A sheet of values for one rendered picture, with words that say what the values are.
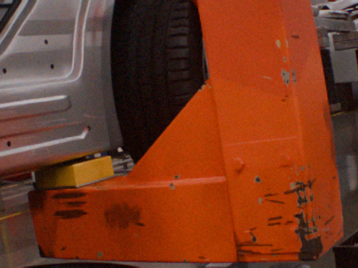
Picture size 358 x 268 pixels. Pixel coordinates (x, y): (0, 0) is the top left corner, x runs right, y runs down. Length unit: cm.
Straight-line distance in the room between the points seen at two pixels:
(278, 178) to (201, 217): 18
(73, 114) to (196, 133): 31
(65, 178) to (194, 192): 33
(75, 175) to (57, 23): 34
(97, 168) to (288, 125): 51
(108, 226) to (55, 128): 23
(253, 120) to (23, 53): 51
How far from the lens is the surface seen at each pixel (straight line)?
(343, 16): 181
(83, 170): 139
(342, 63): 420
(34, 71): 135
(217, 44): 113
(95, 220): 134
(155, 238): 126
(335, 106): 151
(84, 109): 141
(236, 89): 111
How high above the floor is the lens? 83
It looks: 3 degrees down
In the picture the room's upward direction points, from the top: 9 degrees counter-clockwise
